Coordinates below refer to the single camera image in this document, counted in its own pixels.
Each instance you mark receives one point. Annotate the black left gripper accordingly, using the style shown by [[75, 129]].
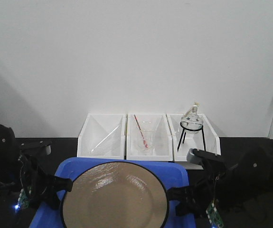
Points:
[[38, 186]]

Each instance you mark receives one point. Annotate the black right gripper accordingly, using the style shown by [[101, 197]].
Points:
[[197, 197]]

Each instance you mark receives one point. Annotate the blue plastic tray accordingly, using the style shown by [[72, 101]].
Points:
[[170, 174]]

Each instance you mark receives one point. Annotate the beige plate with black rim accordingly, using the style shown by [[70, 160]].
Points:
[[116, 195]]

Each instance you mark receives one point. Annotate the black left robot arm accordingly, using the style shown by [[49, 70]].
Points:
[[9, 161]]

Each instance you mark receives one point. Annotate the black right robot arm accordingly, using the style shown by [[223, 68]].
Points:
[[226, 187]]

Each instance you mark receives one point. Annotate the green right circuit board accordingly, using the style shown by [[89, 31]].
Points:
[[213, 216]]

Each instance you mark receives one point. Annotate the green circuit board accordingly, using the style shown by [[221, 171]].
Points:
[[24, 199], [213, 216]]

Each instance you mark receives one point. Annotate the green left circuit board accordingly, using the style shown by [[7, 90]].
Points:
[[24, 199]]

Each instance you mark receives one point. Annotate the white left storage bin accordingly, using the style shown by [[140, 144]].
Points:
[[103, 136]]

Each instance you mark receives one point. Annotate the white storage bin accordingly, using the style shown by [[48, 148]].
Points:
[[103, 136], [162, 141], [209, 141]]

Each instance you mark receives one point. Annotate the glass beaker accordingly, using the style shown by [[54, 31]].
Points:
[[149, 135]]

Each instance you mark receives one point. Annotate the white right storage bin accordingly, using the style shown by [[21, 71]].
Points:
[[209, 141]]

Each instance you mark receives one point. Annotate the white middle storage bin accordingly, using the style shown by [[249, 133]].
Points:
[[162, 141]]

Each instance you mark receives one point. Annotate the glass alcohol lamp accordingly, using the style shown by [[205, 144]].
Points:
[[191, 121]]

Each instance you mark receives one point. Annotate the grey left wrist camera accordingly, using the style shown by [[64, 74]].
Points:
[[39, 148]]

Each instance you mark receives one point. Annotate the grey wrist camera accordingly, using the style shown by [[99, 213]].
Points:
[[193, 156], [39, 148]]

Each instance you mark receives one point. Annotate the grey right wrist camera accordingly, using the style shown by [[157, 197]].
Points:
[[193, 156]]

